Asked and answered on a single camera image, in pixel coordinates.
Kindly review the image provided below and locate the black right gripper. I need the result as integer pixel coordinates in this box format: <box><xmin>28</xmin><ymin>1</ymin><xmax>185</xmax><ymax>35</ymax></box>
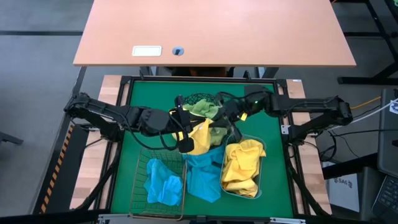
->
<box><xmin>217</xmin><ymin>98</ymin><xmax>248</xmax><ymax>144</ymax></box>

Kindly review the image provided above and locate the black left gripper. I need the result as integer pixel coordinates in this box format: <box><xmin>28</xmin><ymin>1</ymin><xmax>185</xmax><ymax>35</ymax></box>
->
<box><xmin>169</xmin><ymin>94</ymin><xmax>196</xmax><ymax>154</ymax></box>

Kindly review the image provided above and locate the green microfiber towel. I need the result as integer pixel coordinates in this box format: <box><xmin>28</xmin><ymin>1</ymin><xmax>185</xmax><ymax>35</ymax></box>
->
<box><xmin>182</xmin><ymin>98</ymin><xmax>222</xmax><ymax>119</ymax></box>
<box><xmin>208</xmin><ymin>125</ymin><xmax>230</xmax><ymax>147</ymax></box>

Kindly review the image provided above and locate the green table mat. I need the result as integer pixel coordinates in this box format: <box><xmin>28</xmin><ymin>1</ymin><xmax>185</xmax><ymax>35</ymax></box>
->
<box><xmin>110</xmin><ymin>80</ymin><xmax>295</xmax><ymax>218</ymax></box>

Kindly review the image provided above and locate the teal plastic bin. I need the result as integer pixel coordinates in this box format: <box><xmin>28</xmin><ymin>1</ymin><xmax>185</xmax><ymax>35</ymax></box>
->
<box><xmin>219</xmin><ymin>133</ymin><xmax>267</xmax><ymax>200</ymax></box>

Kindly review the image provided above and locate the white rectangular desk plate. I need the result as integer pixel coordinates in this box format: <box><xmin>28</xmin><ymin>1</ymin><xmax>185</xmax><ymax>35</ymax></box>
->
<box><xmin>131</xmin><ymin>45</ymin><xmax>163</xmax><ymax>58</ymax></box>

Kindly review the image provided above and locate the tan wooden desk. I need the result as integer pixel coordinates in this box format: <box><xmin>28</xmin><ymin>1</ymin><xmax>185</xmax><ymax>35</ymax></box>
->
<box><xmin>73</xmin><ymin>0</ymin><xmax>357</xmax><ymax>68</ymax></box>

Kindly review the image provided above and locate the white metal plate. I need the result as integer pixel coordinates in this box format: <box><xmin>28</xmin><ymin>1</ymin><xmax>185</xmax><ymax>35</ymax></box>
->
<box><xmin>269</xmin><ymin>217</ymin><xmax>307</xmax><ymax>224</ymax></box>
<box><xmin>97</xmin><ymin>213</ymin><xmax>126</xmax><ymax>224</ymax></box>

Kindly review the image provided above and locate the black hazard-striped panel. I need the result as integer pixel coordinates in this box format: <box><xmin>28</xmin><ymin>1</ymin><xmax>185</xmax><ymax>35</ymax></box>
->
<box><xmin>32</xmin><ymin>123</ymin><xmax>91</xmax><ymax>215</ymax></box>

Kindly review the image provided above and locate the black metal beam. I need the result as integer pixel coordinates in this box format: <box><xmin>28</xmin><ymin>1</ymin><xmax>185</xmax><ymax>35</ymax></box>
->
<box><xmin>322</xmin><ymin>152</ymin><xmax>379</xmax><ymax>180</ymax></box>

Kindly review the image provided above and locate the white cardboard box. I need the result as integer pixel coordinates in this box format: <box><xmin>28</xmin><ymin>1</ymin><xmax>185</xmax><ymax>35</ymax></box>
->
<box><xmin>327</xmin><ymin>172</ymin><xmax>361</xmax><ymax>213</ymax></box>

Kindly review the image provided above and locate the grey equipment case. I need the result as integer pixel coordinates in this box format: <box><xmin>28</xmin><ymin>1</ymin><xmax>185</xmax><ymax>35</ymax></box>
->
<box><xmin>377</xmin><ymin>88</ymin><xmax>398</xmax><ymax>179</ymax></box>

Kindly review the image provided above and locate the black furniture foot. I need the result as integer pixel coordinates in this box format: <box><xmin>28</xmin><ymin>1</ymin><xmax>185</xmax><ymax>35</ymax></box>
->
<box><xmin>0</xmin><ymin>131</ymin><xmax>24</xmax><ymax>146</ymax></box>

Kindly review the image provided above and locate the dark laptop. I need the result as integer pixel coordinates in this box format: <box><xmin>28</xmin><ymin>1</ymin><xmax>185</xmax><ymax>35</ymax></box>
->
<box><xmin>371</xmin><ymin>174</ymin><xmax>398</xmax><ymax>224</ymax></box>

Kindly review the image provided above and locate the black round wire basket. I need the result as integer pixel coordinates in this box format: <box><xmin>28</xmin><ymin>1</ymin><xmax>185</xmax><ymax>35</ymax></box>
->
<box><xmin>177</xmin><ymin>91</ymin><xmax>234</xmax><ymax>153</ymax></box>

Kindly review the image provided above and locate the bronze wire rectangular basket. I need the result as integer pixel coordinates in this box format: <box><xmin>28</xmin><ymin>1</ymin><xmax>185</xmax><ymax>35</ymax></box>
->
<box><xmin>128</xmin><ymin>147</ymin><xmax>188</xmax><ymax>222</ymax></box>

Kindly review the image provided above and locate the black metal table frame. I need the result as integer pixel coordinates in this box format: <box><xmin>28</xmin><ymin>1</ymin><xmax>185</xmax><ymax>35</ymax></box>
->
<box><xmin>93</xmin><ymin>75</ymin><xmax>312</xmax><ymax>218</ymax></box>

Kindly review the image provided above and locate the white metal bracket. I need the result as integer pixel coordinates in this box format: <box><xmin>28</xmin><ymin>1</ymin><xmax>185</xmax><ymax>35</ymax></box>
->
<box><xmin>280</xmin><ymin>124</ymin><xmax>295</xmax><ymax>136</ymax></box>

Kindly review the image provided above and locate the black cable bundle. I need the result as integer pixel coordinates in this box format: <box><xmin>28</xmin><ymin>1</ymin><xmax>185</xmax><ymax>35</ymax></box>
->
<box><xmin>285</xmin><ymin>146</ymin><xmax>331</xmax><ymax>217</ymax></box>
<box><xmin>74</xmin><ymin>141</ymin><xmax>123</xmax><ymax>211</ymax></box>

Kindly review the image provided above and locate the black desk frame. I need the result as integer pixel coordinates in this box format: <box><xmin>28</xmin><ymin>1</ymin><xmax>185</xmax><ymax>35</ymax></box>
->
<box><xmin>329</xmin><ymin>0</ymin><xmax>398</xmax><ymax>86</ymax></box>

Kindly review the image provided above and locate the yellow cable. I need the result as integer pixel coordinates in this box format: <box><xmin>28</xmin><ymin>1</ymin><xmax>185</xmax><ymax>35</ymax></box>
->
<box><xmin>349</xmin><ymin>95</ymin><xmax>382</xmax><ymax>111</ymax></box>

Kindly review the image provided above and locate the white cable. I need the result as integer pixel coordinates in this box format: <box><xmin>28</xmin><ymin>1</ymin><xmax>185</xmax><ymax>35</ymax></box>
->
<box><xmin>330</xmin><ymin>98</ymin><xmax>398</xmax><ymax>131</ymax></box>

